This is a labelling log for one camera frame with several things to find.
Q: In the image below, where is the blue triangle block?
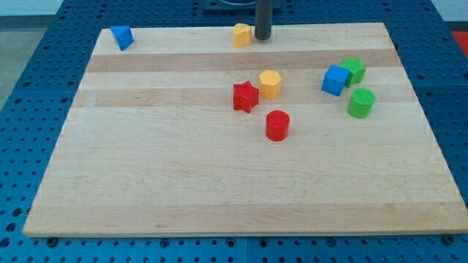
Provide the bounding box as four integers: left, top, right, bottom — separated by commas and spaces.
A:
110, 26, 134, 51

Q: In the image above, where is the blue cube block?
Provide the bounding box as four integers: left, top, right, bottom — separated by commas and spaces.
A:
321, 64, 350, 96

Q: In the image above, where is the green star block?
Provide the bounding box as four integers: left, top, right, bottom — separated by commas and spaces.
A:
341, 57, 366, 88

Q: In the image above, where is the red star block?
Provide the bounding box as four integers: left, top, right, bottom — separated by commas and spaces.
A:
233, 81, 259, 113

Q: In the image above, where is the green cylinder block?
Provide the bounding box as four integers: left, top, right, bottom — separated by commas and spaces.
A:
347, 88, 376, 118

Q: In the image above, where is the red cylinder block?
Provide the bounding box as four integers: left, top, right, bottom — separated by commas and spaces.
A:
265, 110, 290, 141

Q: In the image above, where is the yellow hexagon block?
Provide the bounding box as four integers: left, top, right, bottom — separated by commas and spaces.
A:
259, 70, 282, 99

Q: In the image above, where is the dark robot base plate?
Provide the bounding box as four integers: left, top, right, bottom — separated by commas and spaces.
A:
202, 0, 257, 14

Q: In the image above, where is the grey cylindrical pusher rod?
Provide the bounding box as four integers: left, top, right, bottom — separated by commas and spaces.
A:
254, 0, 273, 41

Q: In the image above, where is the light wooden board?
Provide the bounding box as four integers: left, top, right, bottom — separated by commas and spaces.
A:
23, 23, 467, 237

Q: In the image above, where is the yellow heart block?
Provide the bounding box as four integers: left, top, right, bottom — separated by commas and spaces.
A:
233, 23, 252, 48

